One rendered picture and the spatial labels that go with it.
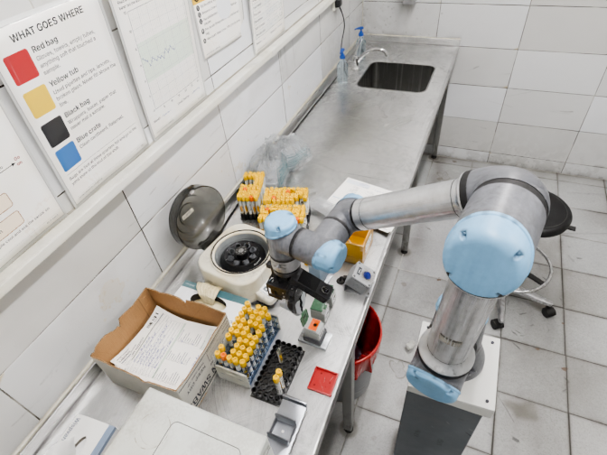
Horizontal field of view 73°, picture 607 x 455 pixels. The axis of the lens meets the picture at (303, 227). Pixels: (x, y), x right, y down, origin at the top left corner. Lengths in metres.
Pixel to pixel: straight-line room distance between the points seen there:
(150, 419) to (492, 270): 0.67
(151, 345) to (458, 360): 0.83
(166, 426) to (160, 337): 0.46
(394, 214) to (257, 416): 0.65
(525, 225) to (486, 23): 2.57
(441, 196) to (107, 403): 1.03
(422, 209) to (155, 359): 0.84
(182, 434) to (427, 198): 0.64
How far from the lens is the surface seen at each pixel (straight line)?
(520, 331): 2.49
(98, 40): 1.15
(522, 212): 0.65
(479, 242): 0.61
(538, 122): 3.41
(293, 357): 1.21
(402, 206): 0.84
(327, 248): 0.87
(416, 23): 3.18
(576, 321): 2.64
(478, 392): 1.19
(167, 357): 1.26
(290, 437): 1.10
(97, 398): 1.36
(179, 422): 0.89
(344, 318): 1.30
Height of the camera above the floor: 1.95
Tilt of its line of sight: 43 degrees down
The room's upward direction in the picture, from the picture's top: 6 degrees counter-clockwise
